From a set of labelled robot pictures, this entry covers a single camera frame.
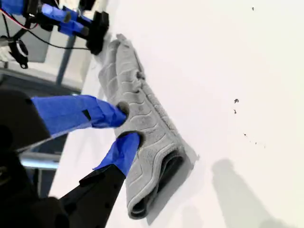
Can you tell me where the grey striped towel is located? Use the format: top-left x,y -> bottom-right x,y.
98,33 -> 200,220

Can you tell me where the shiny metal bar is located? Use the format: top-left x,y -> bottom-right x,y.
20,152 -> 60,169

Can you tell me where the thin black camera cable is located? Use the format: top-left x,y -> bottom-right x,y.
30,30 -> 93,51

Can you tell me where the black camera stalk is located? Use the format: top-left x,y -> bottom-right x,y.
8,23 -> 33,42

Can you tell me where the grey metal frame leg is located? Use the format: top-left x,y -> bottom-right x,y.
56,35 -> 77,86

